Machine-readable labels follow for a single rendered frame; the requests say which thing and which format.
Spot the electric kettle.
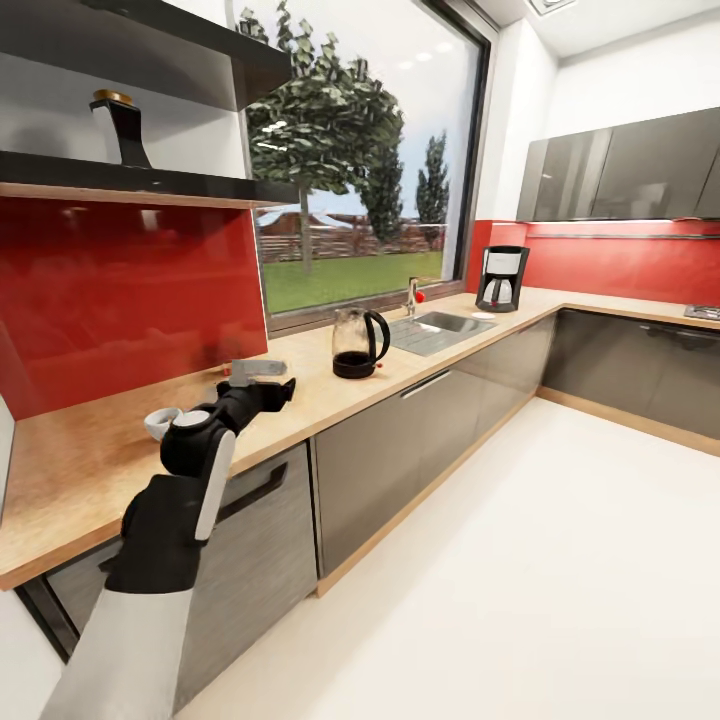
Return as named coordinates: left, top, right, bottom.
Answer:
left=332, top=303, right=391, bottom=379

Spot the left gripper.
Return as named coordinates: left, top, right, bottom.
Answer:
left=217, top=377, right=296, bottom=427

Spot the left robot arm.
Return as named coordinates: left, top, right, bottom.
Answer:
left=37, top=358, right=296, bottom=720

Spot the bottle of coffee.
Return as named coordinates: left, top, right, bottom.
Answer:
left=88, top=89, right=152, bottom=168

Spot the coffee cup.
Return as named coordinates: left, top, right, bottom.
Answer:
left=144, top=408, right=182, bottom=441

